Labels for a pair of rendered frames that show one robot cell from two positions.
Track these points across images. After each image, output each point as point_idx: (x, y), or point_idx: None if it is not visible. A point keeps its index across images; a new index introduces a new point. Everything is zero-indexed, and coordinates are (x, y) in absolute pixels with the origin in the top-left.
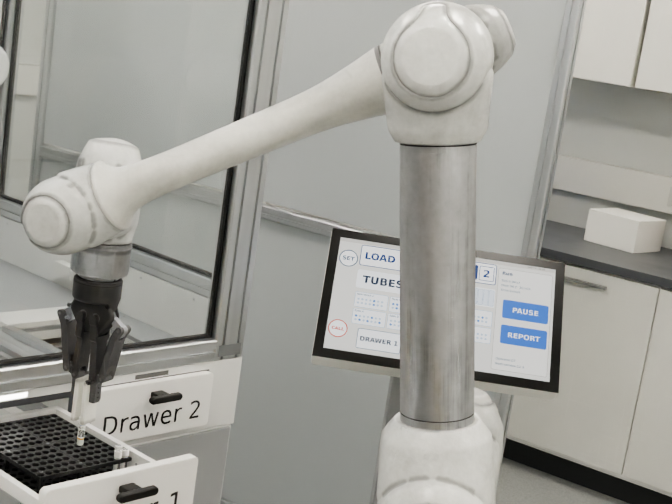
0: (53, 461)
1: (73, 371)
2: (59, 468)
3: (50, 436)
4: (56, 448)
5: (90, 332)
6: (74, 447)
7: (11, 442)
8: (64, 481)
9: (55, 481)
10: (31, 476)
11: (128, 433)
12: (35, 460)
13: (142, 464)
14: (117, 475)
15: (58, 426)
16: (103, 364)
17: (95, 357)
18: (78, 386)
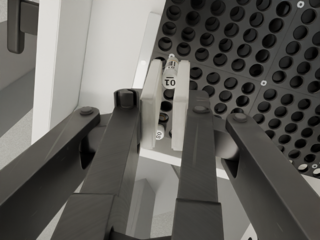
0: (210, 30)
1: (204, 115)
2: (182, 11)
3: (281, 114)
4: (239, 76)
5: (98, 227)
6: (219, 100)
7: (319, 44)
8: (189, 33)
9: (195, 18)
10: (238, 7)
11: (250, 232)
12: (241, 17)
13: (51, 77)
14: (40, 6)
15: (289, 146)
16: (62, 139)
17: (99, 152)
18: (174, 93)
